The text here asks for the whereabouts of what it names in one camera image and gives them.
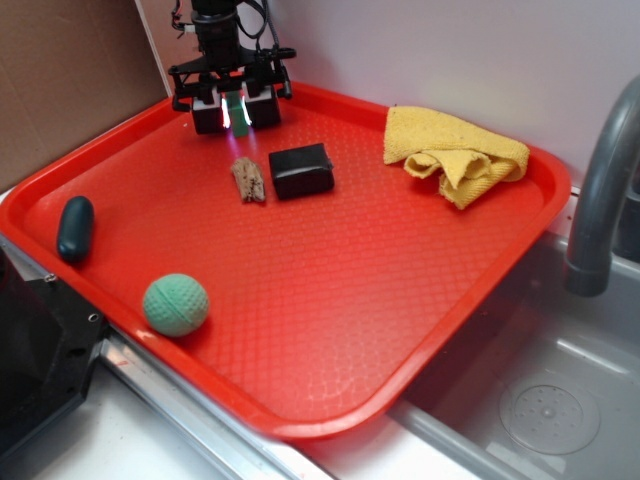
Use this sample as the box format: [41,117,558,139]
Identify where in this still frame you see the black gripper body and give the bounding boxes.
[168,46,296,111]

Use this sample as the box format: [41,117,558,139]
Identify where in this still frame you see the sensor gripper finger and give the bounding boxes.
[191,89,227,135]
[243,82,281,128]

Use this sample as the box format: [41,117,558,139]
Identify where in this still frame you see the green wooden block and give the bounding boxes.
[226,91,249,138]

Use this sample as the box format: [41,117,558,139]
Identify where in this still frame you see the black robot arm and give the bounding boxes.
[168,1,297,135]

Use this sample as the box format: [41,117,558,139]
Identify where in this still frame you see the black rectangular block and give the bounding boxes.
[269,143,335,200]

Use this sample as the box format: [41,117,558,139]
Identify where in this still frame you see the brown wood piece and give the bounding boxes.
[231,157,266,203]

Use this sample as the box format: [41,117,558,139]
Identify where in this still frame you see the brown cardboard panel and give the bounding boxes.
[1,1,166,191]

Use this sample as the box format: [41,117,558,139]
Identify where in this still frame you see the red plastic tray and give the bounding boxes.
[1,84,570,440]

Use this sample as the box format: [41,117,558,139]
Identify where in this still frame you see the dark teal oval capsule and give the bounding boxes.
[56,196,95,263]

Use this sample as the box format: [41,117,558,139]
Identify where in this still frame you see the light green dimpled ball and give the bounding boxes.
[142,273,210,337]

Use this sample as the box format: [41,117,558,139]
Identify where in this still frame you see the yellow folded cloth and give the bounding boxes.
[383,106,530,210]

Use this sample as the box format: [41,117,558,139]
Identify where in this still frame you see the grey sink faucet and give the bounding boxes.
[564,78,639,297]

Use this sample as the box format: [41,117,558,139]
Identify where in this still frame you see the grey plastic sink basin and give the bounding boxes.
[306,236,639,479]

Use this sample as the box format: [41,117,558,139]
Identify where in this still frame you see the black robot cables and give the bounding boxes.
[169,0,281,56]

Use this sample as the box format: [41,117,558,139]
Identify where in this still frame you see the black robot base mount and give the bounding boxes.
[1,253,105,460]

